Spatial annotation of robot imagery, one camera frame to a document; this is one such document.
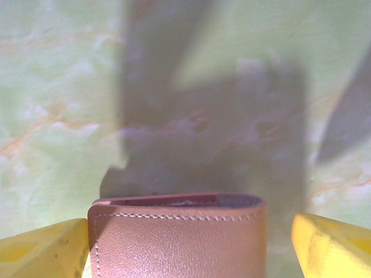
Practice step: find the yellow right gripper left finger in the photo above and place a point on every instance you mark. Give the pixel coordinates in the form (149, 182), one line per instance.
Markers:
(43, 252)

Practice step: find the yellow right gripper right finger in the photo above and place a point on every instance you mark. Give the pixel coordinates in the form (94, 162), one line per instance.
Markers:
(330, 249)

